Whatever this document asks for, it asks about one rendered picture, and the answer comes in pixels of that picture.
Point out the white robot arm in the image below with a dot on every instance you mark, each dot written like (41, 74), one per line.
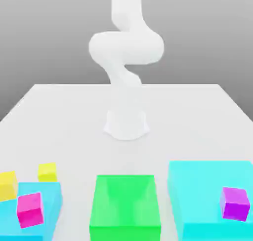
(126, 47)

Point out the small lemon yellow cube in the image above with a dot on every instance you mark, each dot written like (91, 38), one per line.
(47, 172)

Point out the small pink cube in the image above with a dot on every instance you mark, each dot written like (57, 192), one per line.
(30, 210)

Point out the small golden yellow cube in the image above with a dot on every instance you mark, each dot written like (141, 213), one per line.
(7, 185)

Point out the small purple cube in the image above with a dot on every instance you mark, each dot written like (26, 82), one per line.
(235, 204)

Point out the large green box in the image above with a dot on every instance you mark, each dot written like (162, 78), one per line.
(125, 205)

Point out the large cyan box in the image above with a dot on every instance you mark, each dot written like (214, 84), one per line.
(197, 195)

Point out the large light blue box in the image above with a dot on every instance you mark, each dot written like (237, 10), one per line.
(50, 197)

